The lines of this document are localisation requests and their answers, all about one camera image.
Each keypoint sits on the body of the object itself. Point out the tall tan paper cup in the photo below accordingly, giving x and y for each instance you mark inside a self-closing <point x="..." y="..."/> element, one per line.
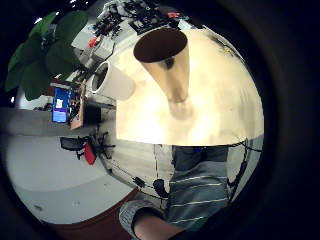
<point x="166" y="66"/>

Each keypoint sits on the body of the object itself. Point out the white paper cup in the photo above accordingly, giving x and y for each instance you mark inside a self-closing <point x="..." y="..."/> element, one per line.
<point x="117" y="83"/>

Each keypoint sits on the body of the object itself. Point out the small black floor box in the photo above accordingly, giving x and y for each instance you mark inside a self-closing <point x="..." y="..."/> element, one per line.
<point x="139" y="181"/>

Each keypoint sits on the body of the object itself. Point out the black floor object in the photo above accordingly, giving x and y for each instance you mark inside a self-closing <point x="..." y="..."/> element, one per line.
<point x="160" y="187"/>

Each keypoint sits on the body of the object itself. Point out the the person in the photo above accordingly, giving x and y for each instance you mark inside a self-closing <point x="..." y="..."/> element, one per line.
<point x="196" y="186"/>

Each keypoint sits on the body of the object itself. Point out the red bag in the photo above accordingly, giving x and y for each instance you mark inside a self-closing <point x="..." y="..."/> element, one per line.
<point x="89" y="154"/>

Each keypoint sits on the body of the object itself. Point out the black office chair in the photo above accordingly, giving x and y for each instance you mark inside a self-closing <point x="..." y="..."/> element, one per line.
<point x="71" y="144"/>

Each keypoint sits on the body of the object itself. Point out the blue lit monitor screen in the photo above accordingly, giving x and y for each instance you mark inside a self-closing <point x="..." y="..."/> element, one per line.
<point x="60" y="105"/>

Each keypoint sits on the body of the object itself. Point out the small red object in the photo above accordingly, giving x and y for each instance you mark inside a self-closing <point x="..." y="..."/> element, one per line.
<point x="92" y="42"/>

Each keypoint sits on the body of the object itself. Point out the red flat device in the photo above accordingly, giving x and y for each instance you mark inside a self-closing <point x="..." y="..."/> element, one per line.
<point x="173" y="15"/>

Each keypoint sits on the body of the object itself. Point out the pile of black equipment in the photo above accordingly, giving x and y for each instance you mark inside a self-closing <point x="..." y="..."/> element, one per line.
<point x="140" y="15"/>

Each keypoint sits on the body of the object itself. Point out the green large-leaf plant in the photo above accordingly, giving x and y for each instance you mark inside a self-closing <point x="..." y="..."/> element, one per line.
<point x="36" y="70"/>

